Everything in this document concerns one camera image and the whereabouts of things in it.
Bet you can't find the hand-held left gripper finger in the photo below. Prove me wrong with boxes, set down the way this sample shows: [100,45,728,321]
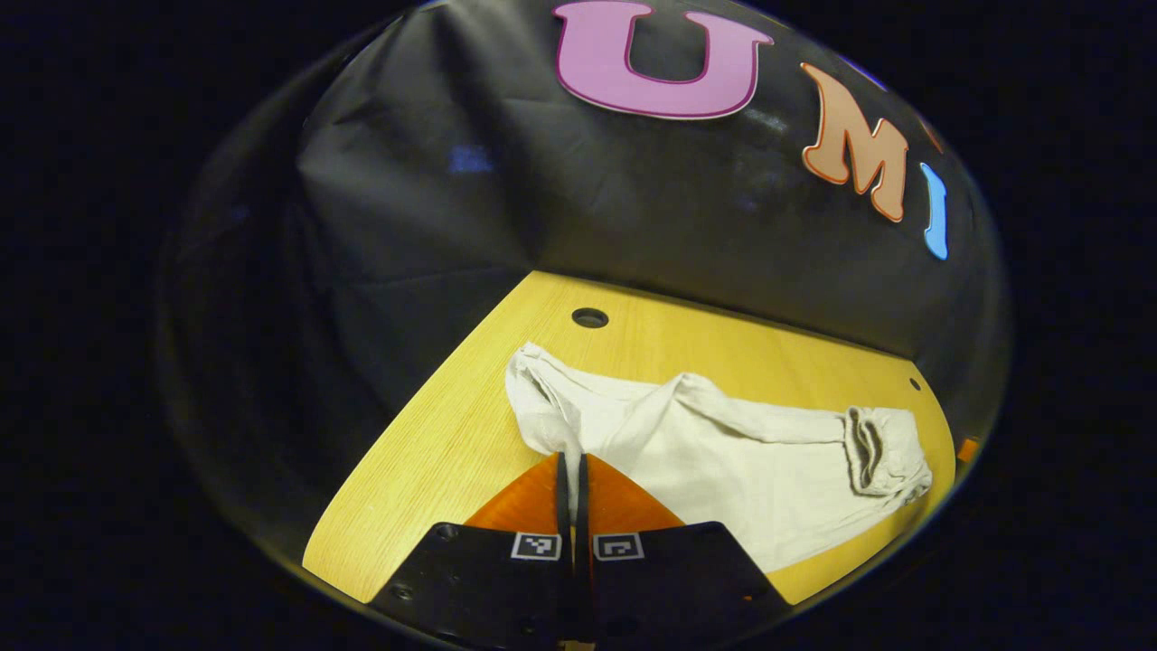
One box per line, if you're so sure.
[369,452,576,647]
[577,452,789,645]

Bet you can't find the white jeans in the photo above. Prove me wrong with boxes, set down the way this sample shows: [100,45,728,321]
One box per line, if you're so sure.
[504,342,934,574]

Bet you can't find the black backdrop cloth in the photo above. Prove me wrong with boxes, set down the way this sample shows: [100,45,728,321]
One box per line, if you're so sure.
[158,0,1011,561]

